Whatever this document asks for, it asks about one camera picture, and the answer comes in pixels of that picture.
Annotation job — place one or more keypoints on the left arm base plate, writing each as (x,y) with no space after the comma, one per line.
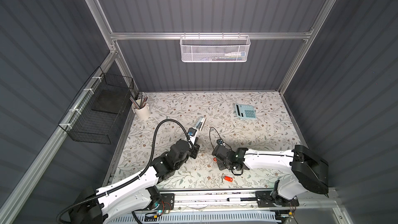
(164,201)

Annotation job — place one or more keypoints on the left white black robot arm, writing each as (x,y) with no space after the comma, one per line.
(138,192)

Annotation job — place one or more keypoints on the white wire mesh basket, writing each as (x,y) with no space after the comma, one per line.
(201,49)

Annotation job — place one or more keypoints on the light blue calculator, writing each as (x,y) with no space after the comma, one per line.
(245,112)

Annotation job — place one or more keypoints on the black wire mesh basket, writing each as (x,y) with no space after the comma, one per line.
(101,111)

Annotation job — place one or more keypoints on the white tube in basket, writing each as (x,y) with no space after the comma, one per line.
(232,56)

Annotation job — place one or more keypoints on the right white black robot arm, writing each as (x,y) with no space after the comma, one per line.
(306,171)

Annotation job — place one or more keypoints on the aluminium front rail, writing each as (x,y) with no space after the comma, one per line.
(243,199)

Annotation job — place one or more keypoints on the white perforated cable tray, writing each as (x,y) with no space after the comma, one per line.
(223,217)

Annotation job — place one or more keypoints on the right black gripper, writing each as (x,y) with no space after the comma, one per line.
(220,166)

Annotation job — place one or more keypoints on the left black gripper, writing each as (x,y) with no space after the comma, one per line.
(194,150)

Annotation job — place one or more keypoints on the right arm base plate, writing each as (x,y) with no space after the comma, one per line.
(272,199)

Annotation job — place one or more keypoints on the white pencil cup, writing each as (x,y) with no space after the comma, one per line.
(140,107)

